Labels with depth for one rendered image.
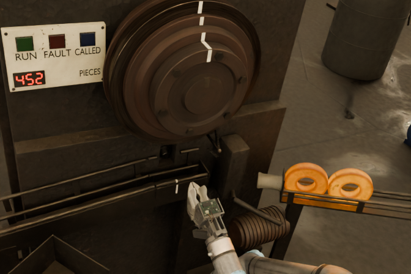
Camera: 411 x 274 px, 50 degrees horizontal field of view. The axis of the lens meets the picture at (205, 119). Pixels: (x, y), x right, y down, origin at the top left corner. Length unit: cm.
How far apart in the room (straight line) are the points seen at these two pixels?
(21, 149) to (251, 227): 84
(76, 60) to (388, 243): 193
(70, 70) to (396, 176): 231
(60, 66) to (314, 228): 169
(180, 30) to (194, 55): 8
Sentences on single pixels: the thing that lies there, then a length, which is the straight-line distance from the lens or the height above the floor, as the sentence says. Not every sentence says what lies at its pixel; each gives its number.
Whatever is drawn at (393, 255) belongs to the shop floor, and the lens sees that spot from 258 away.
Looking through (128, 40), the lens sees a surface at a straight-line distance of 113.
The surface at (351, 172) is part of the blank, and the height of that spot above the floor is 80.
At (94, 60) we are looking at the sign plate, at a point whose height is 113.
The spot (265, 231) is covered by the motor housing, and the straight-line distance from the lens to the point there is 170.
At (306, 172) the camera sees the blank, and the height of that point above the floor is 76.
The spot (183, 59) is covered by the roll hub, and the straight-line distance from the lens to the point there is 111.
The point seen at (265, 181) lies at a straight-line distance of 162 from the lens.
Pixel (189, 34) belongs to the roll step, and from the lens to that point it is 115.
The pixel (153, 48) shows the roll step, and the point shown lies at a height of 124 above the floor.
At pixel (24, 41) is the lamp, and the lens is 122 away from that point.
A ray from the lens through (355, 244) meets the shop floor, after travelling 252.
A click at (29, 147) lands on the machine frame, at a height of 87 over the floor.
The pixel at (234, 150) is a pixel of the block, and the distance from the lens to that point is 154.
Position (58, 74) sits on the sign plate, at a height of 110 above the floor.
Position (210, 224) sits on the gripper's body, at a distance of 134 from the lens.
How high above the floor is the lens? 175
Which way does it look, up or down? 35 degrees down
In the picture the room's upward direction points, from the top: 9 degrees clockwise
